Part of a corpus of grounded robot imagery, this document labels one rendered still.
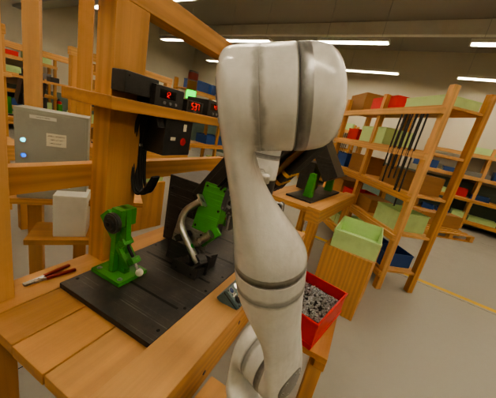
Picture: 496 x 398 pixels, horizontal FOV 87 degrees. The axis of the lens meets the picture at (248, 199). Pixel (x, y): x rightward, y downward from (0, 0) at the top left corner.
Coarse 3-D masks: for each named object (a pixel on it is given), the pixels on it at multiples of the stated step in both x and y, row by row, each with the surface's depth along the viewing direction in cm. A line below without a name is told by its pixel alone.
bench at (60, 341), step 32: (32, 288) 87; (0, 320) 74; (32, 320) 76; (64, 320) 78; (96, 320) 80; (0, 352) 83; (32, 352) 67; (64, 352) 69; (96, 352) 70; (128, 352) 72; (0, 384) 86; (64, 384) 61; (96, 384) 63
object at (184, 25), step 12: (132, 0) 87; (144, 0) 91; (156, 0) 95; (168, 0) 100; (156, 12) 97; (168, 12) 101; (180, 12) 106; (156, 24) 107; (168, 24) 104; (180, 24) 108; (192, 24) 114; (204, 24) 120; (180, 36) 117; (192, 36) 116; (204, 36) 122; (216, 36) 130; (204, 48) 129; (216, 48) 133
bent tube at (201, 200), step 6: (198, 198) 109; (204, 198) 112; (192, 204) 110; (198, 204) 109; (204, 204) 110; (186, 210) 111; (180, 216) 112; (180, 222) 112; (180, 228) 111; (180, 234) 111; (186, 234) 111; (186, 240) 110; (186, 246) 109; (192, 252) 108; (192, 258) 108
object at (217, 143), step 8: (176, 80) 575; (184, 80) 594; (176, 88) 582; (184, 88) 572; (200, 88) 588; (208, 88) 605; (208, 96) 602; (216, 128) 674; (200, 136) 670; (208, 136) 658; (216, 136) 677; (192, 144) 616; (200, 144) 637; (208, 144) 667; (216, 144) 685
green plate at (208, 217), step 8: (208, 184) 112; (208, 192) 112; (216, 192) 110; (224, 192) 109; (208, 200) 111; (216, 200) 110; (200, 208) 112; (208, 208) 111; (216, 208) 110; (200, 216) 112; (208, 216) 111; (216, 216) 109; (224, 216) 116; (200, 224) 112; (208, 224) 110; (216, 224) 109
